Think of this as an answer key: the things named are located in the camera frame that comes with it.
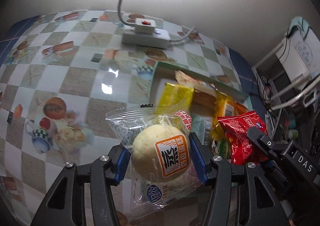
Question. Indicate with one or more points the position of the pale bun clear packet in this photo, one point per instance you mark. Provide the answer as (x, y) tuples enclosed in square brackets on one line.
[(157, 137)]

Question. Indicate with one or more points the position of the green rimmed white tray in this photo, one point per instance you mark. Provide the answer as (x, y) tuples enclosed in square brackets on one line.
[(164, 72)]

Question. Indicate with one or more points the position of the checkered patterned tablecloth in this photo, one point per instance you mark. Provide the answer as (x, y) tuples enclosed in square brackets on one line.
[(62, 72)]

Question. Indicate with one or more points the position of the white metal rack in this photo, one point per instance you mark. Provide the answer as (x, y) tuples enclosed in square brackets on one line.
[(298, 54)]

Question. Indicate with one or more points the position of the tan orange snack bag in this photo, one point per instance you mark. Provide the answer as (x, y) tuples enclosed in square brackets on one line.
[(204, 93)]

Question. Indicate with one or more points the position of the yellow foil snack packet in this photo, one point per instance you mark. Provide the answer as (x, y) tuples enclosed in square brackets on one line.
[(176, 99)]

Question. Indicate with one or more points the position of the orange pumpkin snack bag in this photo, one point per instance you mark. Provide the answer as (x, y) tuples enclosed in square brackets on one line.
[(240, 109)]

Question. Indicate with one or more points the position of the red foil snack packet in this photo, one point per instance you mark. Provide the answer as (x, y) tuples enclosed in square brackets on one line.
[(242, 149)]

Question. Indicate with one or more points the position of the green white snack packet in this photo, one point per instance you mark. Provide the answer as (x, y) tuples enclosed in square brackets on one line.
[(201, 126)]

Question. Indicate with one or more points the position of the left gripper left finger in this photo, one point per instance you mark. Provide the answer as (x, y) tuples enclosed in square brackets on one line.
[(119, 161)]

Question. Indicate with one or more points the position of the orange yellow clear packet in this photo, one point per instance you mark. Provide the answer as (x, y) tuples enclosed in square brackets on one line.
[(223, 116)]

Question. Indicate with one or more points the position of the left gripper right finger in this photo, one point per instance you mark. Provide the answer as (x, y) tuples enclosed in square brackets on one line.
[(201, 157)]

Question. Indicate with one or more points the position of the white power strip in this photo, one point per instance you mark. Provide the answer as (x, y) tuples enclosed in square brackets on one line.
[(160, 39)]

